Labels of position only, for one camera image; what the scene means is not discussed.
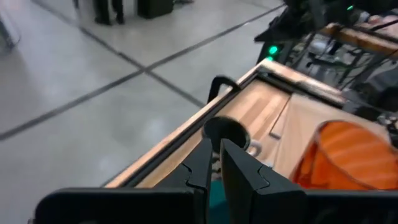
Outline wooden background table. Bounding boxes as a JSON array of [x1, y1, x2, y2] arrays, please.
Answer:
[[320, 21, 398, 58]]

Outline green cloth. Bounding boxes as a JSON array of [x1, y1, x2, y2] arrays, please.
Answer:
[[208, 180, 229, 224]]

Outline person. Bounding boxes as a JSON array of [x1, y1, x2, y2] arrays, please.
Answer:
[[93, 0, 125, 26]]

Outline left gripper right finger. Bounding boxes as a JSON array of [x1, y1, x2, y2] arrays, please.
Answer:
[[220, 138, 398, 224]]

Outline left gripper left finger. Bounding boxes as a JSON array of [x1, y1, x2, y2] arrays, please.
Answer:
[[34, 138, 214, 224]]

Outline black speaker box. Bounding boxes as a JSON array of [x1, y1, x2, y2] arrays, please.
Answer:
[[136, 0, 175, 19]]

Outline orange translucent cup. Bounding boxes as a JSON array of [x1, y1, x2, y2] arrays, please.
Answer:
[[290, 120, 398, 191]]

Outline black white wavy mug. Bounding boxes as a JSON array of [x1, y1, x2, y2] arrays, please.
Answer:
[[201, 116, 264, 181]]

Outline black aluminium table frame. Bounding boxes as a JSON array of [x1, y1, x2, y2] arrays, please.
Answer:
[[102, 67, 349, 189]]

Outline black computer green lights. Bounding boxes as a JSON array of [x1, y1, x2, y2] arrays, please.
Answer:
[[256, 40, 290, 65]]

